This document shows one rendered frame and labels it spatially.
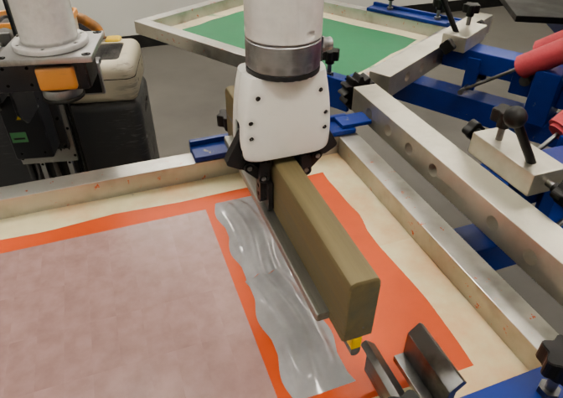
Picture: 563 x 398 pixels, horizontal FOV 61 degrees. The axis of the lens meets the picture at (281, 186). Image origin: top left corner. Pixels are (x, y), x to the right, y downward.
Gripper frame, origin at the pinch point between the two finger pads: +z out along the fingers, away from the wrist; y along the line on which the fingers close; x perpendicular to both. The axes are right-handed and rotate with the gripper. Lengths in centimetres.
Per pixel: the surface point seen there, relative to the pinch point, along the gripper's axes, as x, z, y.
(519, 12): -88, 15, -120
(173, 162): -26.3, 10.8, 9.8
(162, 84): -294, 113, -15
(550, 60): -25, 2, -66
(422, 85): -51, 17, -57
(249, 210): -12.9, 13.3, 0.5
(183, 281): -2.3, 14.0, 12.8
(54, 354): 3.9, 14.0, 28.7
